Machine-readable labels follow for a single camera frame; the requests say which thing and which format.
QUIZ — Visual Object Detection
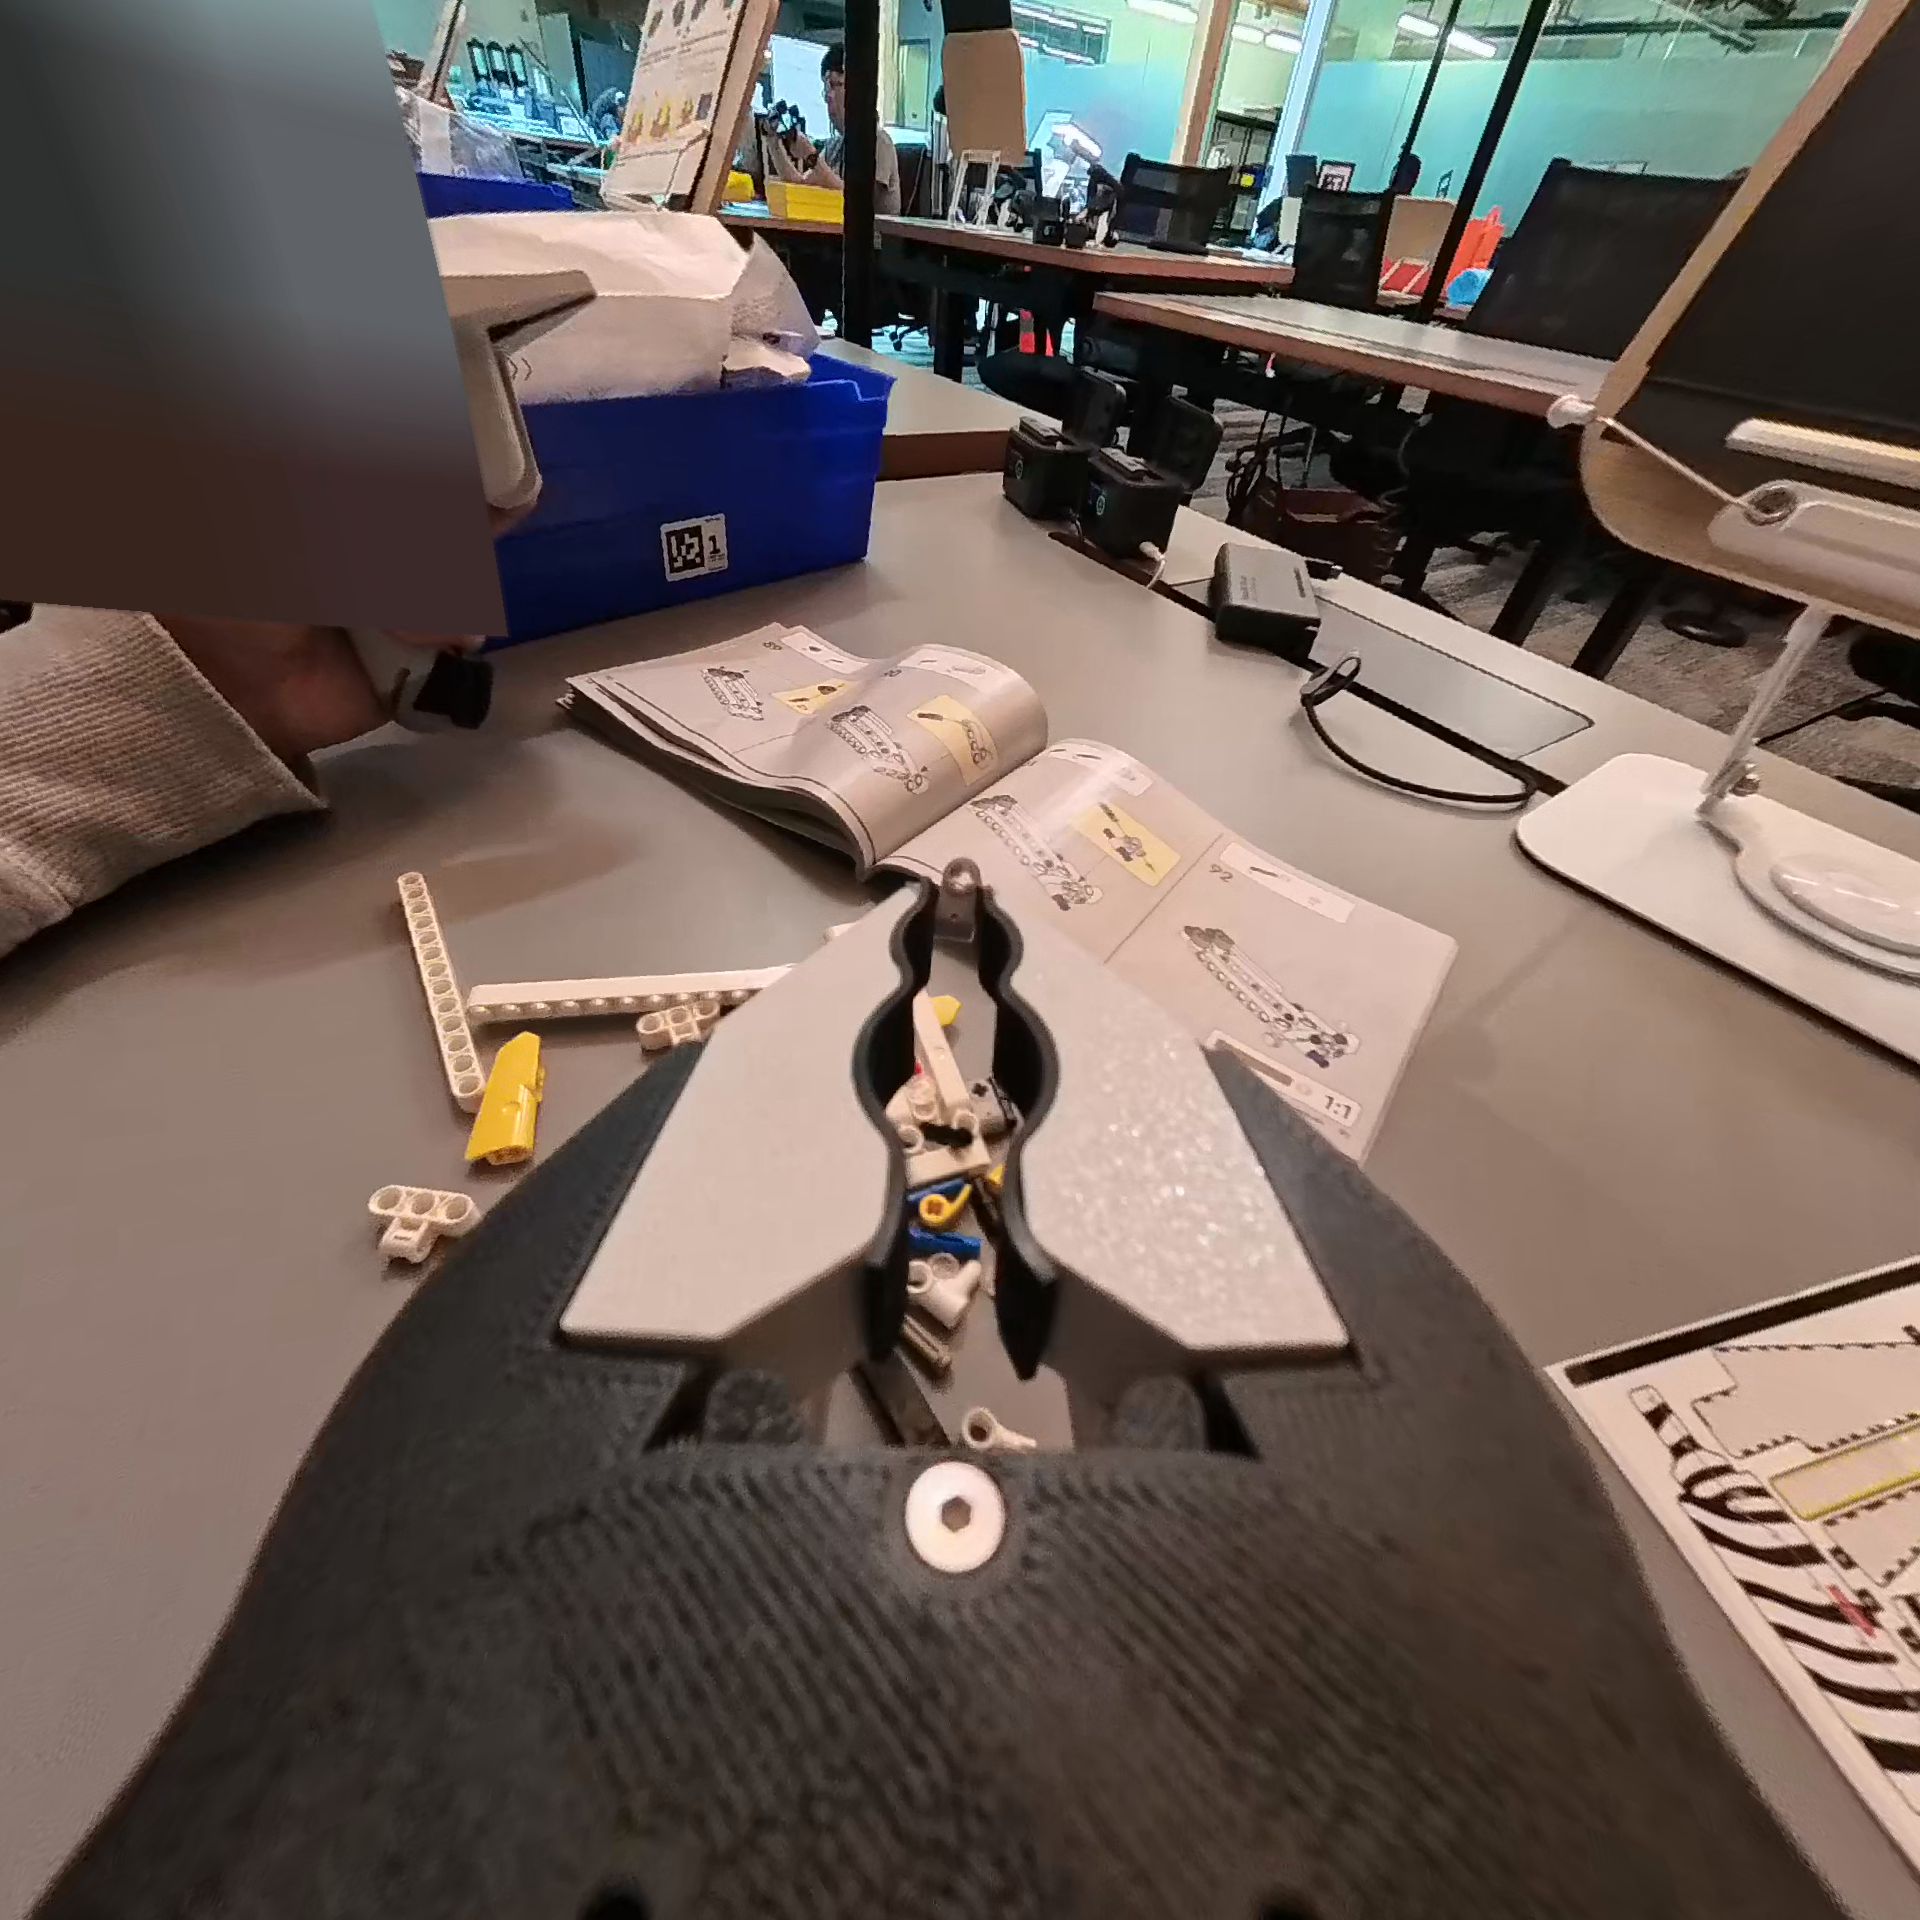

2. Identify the pile of small lego pieces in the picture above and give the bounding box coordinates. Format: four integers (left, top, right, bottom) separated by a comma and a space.
883, 992, 1023, 1371

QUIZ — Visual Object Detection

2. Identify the black pole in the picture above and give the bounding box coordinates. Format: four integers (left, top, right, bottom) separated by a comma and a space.
839, 0, 883, 351

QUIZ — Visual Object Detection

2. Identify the yellow lego panel piece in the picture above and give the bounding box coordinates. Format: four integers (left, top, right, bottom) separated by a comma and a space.
465, 1029, 546, 1166

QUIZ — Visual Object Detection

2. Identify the white T-shaped lego connector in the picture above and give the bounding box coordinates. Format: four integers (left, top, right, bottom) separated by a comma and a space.
365, 1184, 482, 1260

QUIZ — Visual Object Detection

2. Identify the person's left forearm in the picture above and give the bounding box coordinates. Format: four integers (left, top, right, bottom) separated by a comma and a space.
0, 608, 327, 955

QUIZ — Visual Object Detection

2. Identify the blue plastic storage bin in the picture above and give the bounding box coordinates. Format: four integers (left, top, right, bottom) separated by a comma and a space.
418, 169, 580, 223
487, 351, 898, 645

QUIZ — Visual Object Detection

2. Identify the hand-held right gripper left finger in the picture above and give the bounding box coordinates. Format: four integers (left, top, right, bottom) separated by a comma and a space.
560, 884, 940, 1431

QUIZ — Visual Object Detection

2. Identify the person's left hand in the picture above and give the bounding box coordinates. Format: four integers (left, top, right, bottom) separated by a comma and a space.
158, 618, 399, 756

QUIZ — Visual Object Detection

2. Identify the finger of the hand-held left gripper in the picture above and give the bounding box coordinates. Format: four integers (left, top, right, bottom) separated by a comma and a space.
440, 271, 598, 517

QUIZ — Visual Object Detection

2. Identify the black charging dock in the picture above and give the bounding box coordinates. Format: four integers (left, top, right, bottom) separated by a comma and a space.
1078, 448, 1187, 557
1000, 418, 1097, 521

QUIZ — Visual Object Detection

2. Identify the black office chair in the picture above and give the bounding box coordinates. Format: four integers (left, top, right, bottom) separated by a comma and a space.
1462, 157, 1750, 365

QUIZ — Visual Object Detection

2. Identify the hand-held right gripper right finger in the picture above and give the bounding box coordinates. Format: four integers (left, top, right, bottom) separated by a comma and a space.
976, 903, 1353, 1446

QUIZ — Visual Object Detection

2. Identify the crumpled white paper bag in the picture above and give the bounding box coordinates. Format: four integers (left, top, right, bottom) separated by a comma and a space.
431, 209, 822, 405

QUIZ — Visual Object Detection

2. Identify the zebra-striped sticker sheet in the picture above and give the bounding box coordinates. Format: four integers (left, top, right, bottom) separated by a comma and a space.
1545, 1257, 1920, 1851

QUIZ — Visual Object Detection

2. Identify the black power adapter with cable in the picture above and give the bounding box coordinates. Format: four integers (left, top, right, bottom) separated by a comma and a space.
1305, 591, 1594, 770

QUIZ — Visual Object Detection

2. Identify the long white lego brick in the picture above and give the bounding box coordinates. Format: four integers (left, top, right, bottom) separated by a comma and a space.
465, 966, 796, 1032

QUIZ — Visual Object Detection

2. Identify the wooden office desk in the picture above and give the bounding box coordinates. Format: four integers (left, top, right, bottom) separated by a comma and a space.
1092, 289, 1617, 428
718, 202, 1294, 384

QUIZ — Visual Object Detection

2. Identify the black cable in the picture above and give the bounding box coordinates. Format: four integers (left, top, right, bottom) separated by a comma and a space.
1297, 653, 1547, 813

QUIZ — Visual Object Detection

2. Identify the lego instruction booklet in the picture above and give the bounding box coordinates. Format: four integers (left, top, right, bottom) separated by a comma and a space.
563, 623, 1461, 1166

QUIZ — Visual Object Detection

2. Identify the thin white lego beam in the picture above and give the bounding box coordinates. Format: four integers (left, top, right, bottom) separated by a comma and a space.
395, 872, 489, 1115

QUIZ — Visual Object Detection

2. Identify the long black lego beam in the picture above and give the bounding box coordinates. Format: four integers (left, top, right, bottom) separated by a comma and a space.
856, 1355, 950, 1450

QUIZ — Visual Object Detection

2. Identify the white monitor stand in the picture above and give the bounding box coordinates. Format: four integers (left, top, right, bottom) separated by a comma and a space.
1511, 418, 1920, 1071

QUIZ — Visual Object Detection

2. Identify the cardboard picture sign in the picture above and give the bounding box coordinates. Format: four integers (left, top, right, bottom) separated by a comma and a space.
605, 0, 782, 214

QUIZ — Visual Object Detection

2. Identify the tan wooden board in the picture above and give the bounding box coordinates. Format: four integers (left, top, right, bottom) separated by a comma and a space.
941, 32, 1031, 169

